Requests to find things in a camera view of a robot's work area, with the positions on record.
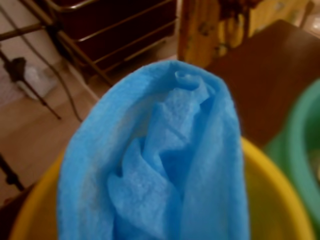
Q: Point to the blue disposable bouffant cap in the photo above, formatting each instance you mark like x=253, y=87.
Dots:
x=155, y=162

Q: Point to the yellow plastic bin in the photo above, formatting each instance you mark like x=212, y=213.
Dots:
x=270, y=200

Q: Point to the green plastic bin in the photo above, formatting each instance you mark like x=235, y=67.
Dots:
x=300, y=130

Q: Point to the yellow wooden furniture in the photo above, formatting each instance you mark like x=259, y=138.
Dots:
x=197, y=32

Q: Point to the metal shelf rack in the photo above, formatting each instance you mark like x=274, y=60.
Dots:
x=120, y=32

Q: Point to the dark brown wooden table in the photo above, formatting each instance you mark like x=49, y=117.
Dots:
x=270, y=80

